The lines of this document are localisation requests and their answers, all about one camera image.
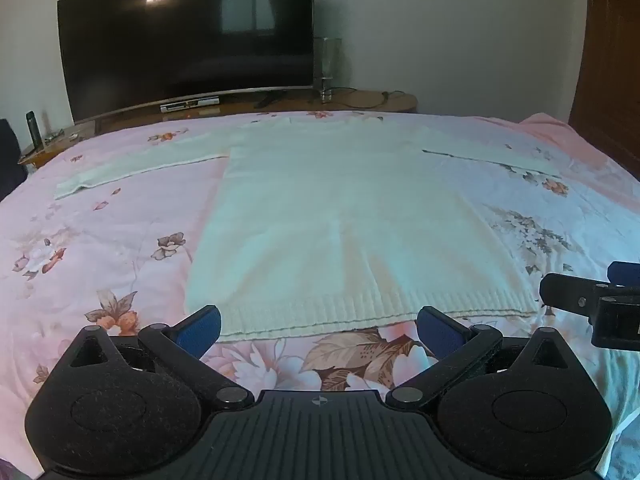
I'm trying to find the brown wooden door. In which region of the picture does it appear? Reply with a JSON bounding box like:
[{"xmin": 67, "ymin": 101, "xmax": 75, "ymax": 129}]
[{"xmin": 567, "ymin": 0, "xmax": 640, "ymax": 181}]

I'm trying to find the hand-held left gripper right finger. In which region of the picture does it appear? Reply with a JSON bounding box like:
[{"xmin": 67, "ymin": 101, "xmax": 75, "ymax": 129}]
[{"xmin": 386, "ymin": 305, "xmax": 574, "ymax": 409}]

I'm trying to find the clear glass vase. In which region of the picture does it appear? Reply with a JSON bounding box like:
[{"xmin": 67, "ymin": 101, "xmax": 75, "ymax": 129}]
[{"xmin": 312, "ymin": 36, "xmax": 343, "ymax": 102}]

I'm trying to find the pink floral bedsheet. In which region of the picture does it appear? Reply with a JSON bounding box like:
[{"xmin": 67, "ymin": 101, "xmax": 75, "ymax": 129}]
[{"xmin": 0, "ymin": 109, "xmax": 640, "ymax": 480}]

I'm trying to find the dark chair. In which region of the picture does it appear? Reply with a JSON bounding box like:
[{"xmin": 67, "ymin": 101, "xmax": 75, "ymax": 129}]
[{"xmin": 0, "ymin": 119, "xmax": 27, "ymax": 201}]

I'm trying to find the wooden television stand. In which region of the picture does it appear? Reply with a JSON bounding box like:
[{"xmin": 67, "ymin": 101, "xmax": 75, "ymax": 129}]
[{"xmin": 17, "ymin": 87, "xmax": 418, "ymax": 166}]

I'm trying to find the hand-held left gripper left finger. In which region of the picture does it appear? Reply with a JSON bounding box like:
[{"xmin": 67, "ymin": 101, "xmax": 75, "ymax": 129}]
[{"xmin": 69, "ymin": 304, "xmax": 255, "ymax": 413}]

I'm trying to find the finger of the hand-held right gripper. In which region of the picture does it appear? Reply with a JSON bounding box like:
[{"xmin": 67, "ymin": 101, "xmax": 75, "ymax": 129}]
[
  {"xmin": 607, "ymin": 260, "xmax": 640, "ymax": 286},
  {"xmin": 539, "ymin": 272, "xmax": 602, "ymax": 319}
]

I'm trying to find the white knit sweater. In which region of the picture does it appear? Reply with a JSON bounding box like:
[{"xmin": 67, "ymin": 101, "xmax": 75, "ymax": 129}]
[{"xmin": 54, "ymin": 115, "xmax": 563, "ymax": 343}]

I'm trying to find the large black television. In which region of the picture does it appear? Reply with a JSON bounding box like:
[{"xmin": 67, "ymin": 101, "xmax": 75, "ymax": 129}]
[{"xmin": 56, "ymin": 0, "xmax": 316, "ymax": 123}]

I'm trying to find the black cable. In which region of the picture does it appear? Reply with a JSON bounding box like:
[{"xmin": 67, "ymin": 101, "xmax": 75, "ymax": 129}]
[{"xmin": 332, "ymin": 87, "xmax": 408, "ymax": 110}]

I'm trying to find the silver set-top box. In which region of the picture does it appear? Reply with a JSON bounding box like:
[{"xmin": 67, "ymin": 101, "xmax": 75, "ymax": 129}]
[{"xmin": 160, "ymin": 96, "xmax": 221, "ymax": 113}]

